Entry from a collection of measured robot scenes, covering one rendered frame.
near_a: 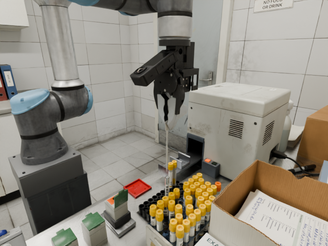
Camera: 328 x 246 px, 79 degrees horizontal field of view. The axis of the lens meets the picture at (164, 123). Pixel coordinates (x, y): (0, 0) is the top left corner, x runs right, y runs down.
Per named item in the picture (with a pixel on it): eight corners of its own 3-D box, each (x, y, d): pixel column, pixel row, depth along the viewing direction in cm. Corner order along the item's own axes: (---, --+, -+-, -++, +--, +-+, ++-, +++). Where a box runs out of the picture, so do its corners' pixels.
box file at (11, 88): (14, 94, 208) (6, 64, 197) (19, 98, 190) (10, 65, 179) (5, 95, 203) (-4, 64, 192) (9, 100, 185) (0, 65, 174)
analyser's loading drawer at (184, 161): (193, 153, 85) (193, 142, 83) (205, 159, 81) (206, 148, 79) (158, 173, 71) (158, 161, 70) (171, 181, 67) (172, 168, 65)
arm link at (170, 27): (175, 14, 38) (148, 18, 43) (175, 40, 39) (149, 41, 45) (199, 18, 43) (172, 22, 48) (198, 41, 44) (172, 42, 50)
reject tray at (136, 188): (139, 179, 71) (138, 178, 71) (152, 188, 66) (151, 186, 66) (123, 189, 66) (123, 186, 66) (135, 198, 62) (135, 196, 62)
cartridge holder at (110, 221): (117, 207, 58) (116, 197, 57) (136, 225, 53) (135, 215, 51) (100, 218, 55) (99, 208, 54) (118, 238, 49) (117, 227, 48)
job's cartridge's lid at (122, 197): (127, 185, 49) (128, 187, 49) (126, 199, 51) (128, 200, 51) (113, 193, 46) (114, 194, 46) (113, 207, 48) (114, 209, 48)
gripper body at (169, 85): (198, 92, 49) (201, 40, 45) (174, 97, 44) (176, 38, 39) (175, 88, 54) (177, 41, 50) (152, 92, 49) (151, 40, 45)
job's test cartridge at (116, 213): (119, 209, 56) (117, 191, 54) (129, 218, 53) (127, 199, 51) (106, 217, 53) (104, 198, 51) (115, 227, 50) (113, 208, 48)
